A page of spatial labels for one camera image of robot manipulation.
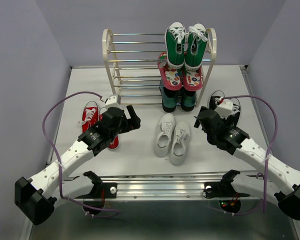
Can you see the left red canvas sneaker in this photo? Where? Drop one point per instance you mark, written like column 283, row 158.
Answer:
column 90, row 115

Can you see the left green high-top sneaker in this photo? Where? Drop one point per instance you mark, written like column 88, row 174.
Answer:
column 174, row 38

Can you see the right teal black boot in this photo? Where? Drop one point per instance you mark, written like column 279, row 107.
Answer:
column 188, row 100

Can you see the aluminium mounting rail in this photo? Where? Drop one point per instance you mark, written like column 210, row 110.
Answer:
column 167, row 188

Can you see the teal black boot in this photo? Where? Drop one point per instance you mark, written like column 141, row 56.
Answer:
column 188, row 100
column 169, row 98

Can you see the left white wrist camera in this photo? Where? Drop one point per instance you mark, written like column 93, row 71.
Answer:
column 113, row 101

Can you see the left teal black boot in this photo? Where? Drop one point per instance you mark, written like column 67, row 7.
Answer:
column 169, row 98

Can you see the cream metal shoe shelf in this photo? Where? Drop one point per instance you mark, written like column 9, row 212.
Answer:
column 133, row 68

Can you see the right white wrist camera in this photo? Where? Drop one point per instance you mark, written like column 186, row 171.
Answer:
column 224, row 108

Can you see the left pink patterned slipper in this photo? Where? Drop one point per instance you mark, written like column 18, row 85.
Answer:
column 171, row 77

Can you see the right pink patterned slipper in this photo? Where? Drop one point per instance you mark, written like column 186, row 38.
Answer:
column 192, row 79

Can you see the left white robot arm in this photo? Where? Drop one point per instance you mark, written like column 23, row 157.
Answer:
column 33, row 196

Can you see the red canvas sneaker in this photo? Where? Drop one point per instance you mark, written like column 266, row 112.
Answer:
column 114, row 144
column 90, row 115

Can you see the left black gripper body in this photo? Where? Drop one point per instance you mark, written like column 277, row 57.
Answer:
column 123, row 127

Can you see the green high-top sneaker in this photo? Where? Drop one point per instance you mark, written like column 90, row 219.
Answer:
column 174, row 38
column 196, row 45

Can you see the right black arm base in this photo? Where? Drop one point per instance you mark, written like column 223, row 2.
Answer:
column 222, row 188

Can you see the right red canvas sneaker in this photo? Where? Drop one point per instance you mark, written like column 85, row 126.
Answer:
column 114, row 144

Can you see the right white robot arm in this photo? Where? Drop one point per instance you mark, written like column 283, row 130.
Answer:
column 280, row 184

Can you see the pink patterned slipper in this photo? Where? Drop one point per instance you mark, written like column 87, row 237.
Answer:
column 192, row 79
column 171, row 77

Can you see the white sneaker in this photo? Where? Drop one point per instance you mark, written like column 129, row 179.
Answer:
column 163, row 137
column 180, row 143

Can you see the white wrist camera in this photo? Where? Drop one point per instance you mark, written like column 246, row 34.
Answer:
column 113, row 101
column 224, row 108

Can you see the right green high-top sneaker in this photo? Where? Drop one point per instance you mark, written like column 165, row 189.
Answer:
column 196, row 45

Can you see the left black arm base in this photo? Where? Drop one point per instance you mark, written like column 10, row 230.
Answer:
column 93, row 187

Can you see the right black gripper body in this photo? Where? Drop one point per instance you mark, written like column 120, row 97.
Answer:
column 210, row 139

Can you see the black canvas sneaker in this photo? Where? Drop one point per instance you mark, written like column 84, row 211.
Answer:
column 236, row 110
column 214, row 99

